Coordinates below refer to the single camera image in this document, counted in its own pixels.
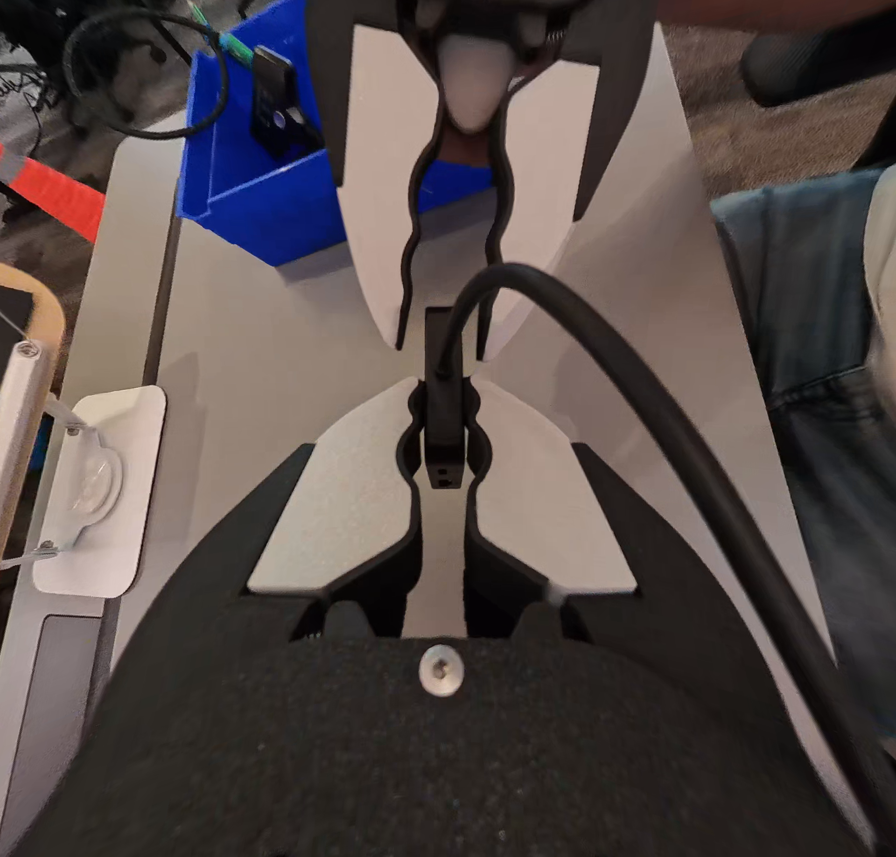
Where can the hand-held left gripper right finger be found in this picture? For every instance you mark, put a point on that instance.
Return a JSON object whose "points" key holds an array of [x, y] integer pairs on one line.
{"points": [[553, 521]]}

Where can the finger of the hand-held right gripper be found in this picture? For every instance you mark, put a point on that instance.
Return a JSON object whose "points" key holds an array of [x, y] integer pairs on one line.
{"points": [[375, 171], [546, 171]]}

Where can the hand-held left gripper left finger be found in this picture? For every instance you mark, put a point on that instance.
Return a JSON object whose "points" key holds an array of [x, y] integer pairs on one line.
{"points": [[336, 521]]}

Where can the blue plastic bin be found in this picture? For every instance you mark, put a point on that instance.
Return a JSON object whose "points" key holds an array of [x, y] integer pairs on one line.
{"points": [[266, 206]]}

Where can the black chair armrest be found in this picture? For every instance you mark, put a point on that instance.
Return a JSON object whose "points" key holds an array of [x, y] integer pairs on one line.
{"points": [[826, 59]]}

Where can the silver stand base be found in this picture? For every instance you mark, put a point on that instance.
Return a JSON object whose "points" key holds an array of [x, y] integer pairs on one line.
{"points": [[105, 507]]}

